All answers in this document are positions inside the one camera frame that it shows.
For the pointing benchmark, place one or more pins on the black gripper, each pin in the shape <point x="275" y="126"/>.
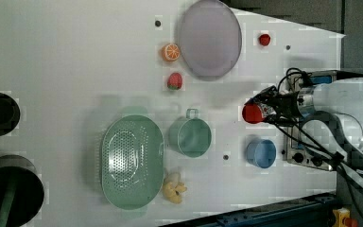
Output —
<point x="284" y="105"/>

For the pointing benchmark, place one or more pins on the red ketchup bottle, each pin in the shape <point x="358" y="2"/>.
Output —
<point x="256" y="113"/>

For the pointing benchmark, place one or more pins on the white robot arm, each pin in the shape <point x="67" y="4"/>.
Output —
<point x="325" y="118"/>

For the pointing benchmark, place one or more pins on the black toaster oven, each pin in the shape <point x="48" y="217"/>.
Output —
<point x="293" y="151"/>

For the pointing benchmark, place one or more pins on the blue bowl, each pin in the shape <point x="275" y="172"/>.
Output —
<point x="261" y="153"/>

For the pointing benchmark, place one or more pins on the red strawberry toy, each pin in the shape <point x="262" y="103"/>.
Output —
<point x="264" y="39"/>

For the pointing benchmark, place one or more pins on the green metal mug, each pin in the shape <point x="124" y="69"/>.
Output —
<point x="190" y="135"/>

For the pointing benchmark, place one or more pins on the grey round plate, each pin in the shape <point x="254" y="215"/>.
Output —
<point x="210" y="38"/>

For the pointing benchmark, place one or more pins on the pink strawberry toy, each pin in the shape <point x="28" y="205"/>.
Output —
<point x="174" y="81"/>

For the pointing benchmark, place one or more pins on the orange slice toy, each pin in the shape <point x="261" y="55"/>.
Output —
<point x="170" y="52"/>

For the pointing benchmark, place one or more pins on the peeled banana toy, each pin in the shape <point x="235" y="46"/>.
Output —
<point x="173" y="188"/>

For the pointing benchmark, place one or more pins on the black utensil holder cup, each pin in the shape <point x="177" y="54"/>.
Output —
<point x="21" y="191"/>

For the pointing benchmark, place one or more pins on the green spatula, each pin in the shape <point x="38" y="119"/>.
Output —
<point x="7" y="202"/>

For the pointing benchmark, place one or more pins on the blue metal frame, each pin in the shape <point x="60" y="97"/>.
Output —
<point x="311" y="211"/>

